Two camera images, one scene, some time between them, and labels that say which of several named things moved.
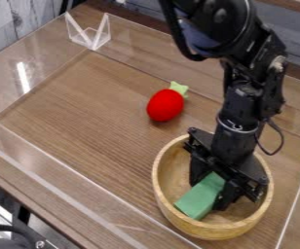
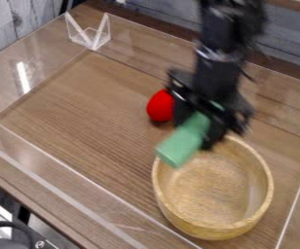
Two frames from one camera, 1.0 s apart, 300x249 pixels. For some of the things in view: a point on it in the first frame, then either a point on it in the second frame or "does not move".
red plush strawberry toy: (165, 102) does not move
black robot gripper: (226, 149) -> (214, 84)
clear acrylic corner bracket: (90, 38) does not move
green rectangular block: (198, 200) -> (185, 140)
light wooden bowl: (221, 225) does not move
